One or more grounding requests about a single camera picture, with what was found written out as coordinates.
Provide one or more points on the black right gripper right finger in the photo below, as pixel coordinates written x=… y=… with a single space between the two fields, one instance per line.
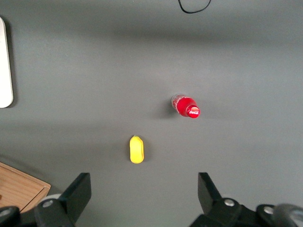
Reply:
x=213 y=203

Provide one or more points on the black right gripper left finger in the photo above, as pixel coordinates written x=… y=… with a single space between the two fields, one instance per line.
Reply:
x=71 y=201

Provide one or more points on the white rectangular tray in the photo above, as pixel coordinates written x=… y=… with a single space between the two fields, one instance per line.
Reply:
x=4 y=63

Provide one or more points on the wooden drawer cabinet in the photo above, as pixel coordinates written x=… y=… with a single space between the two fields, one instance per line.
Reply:
x=21 y=186

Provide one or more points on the yellow lemon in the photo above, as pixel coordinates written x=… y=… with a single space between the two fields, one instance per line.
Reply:
x=136 y=150

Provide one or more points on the red cola bottle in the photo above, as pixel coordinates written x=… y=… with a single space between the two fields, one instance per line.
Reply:
x=185 y=106

